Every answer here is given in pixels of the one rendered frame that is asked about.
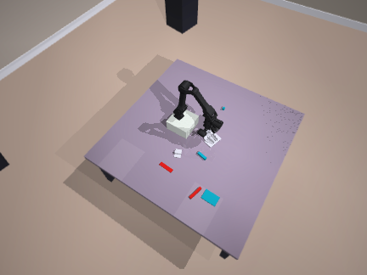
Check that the teal flat rectangular plate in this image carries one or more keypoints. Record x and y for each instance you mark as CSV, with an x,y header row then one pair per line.
x,y
210,197

